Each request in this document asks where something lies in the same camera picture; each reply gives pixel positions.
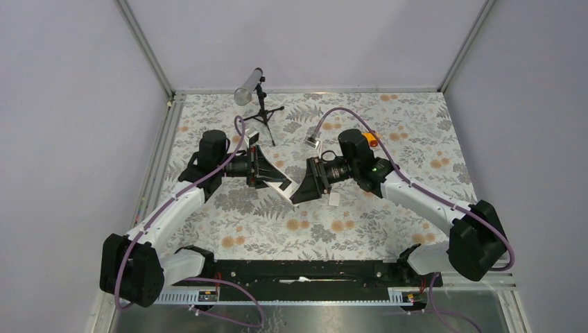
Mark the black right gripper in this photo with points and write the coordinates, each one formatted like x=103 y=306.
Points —
x=313 y=185

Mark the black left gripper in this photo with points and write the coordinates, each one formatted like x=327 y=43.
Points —
x=258 y=165

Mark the white battery cover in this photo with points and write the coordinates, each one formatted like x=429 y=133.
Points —
x=334 y=199

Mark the white remote control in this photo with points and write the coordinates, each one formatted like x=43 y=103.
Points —
x=284 y=191

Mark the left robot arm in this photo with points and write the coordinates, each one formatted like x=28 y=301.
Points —
x=134 y=266

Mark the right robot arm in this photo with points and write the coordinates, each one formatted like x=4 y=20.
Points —
x=476 y=239

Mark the black mini tripod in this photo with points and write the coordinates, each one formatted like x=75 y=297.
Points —
x=264 y=116

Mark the silver metal tube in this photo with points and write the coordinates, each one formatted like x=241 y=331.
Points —
x=243 y=94

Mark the black base bar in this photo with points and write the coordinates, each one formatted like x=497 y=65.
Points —
x=269 y=274

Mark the floral table mat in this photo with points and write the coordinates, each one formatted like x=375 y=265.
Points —
x=239 y=222

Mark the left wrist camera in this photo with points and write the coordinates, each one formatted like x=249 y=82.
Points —
x=251 y=136

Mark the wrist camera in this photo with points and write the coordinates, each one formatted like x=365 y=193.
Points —
x=251 y=136
x=313 y=142

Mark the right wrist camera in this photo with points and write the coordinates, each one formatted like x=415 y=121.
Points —
x=313 y=142

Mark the white cable duct rail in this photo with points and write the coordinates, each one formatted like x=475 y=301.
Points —
x=291 y=295

